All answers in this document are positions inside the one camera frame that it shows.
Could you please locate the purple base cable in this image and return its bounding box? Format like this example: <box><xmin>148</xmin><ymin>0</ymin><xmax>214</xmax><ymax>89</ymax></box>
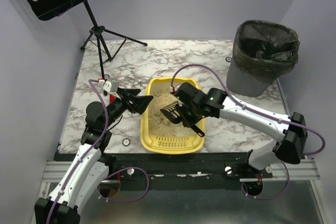
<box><xmin>98</xmin><ymin>166</ymin><xmax>150</xmax><ymax>204</ymax></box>
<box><xmin>240</xmin><ymin>161</ymin><xmax>291</xmax><ymax>200</ymax></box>

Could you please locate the black slotted litter scoop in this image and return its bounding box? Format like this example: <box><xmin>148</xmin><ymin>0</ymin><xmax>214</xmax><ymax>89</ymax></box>
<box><xmin>160</xmin><ymin>101</ymin><xmax>205</xmax><ymax>137</ymax></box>

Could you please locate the beige cat litter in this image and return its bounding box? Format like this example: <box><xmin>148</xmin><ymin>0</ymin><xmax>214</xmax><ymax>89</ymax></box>
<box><xmin>148</xmin><ymin>90</ymin><xmax>182</xmax><ymax>137</ymax></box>

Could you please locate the grey ribbed trash can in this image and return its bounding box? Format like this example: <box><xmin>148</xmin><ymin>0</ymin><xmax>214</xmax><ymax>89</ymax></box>
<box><xmin>226</xmin><ymin>59</ymin><xmax>276</xmax><ymax>98</ymax></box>

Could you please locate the round marker front left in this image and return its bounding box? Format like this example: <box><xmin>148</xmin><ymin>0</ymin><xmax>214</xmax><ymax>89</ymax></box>
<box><xmin>122</xmin><ymin>138</ymin><xmax>131</xmax><ymax>147</ymax></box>

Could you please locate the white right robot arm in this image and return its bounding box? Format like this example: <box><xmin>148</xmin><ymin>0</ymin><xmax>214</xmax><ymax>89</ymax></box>
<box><xmin>174</xmin><ymin>82</ymin><xmax>307</xmax><ymax>170</ymax></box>

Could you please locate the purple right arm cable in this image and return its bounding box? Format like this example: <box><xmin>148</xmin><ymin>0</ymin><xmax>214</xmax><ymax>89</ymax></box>
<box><xmin>170</xmin><ymin>64</ymin><xmax>326</xmax><ymax>156</ymax></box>

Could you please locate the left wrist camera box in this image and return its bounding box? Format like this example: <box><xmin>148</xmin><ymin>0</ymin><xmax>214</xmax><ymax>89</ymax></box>
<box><xmin>98</xmin><ymin>78</ymin><xmax>119</xmax><ymax>94</ymax></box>

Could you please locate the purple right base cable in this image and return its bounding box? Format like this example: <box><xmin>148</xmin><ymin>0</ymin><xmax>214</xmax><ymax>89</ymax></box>
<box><xmin>240</xmin><ymin>161</ymin><xmax>291</xmax><ymax>200</ymax></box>

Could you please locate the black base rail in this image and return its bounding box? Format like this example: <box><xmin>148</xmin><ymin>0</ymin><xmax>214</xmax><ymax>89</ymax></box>
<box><xmin>52</xmin><ymin>152</ymin><xmax>275</xmax><ymax>190</ymax></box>

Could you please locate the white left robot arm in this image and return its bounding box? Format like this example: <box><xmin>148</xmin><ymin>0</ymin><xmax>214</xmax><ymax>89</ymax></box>
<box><xmin>34</xmin><ymin>88</ymin><xmax>153</xmax><ymax>223</ymax></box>

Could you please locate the black trash bag liner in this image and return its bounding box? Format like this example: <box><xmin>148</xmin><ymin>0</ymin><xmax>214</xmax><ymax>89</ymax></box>
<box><xmin>233</xmin><ymin>19</ymin><xmax>300</xmax><ymax>85</ymax></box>

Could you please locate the red cylinder tool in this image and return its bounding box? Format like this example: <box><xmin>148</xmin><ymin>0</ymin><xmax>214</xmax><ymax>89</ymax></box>
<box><xmin>109</xmin><ymin>92</ymin><xmax>119</xmax><ymax>103</ymax></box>

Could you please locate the yellow plastic litter box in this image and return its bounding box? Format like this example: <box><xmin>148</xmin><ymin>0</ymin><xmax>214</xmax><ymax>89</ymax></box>
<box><xmin>141</xmin><ymin>77</ymin><xmax>205</xmax><ymax>155</ymax></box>

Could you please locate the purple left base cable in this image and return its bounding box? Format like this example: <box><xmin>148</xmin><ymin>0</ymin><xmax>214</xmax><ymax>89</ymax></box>
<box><xmin>98</xmin><ymin>166</ymin><xmax>150</xmax><ymax>204</ymax></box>

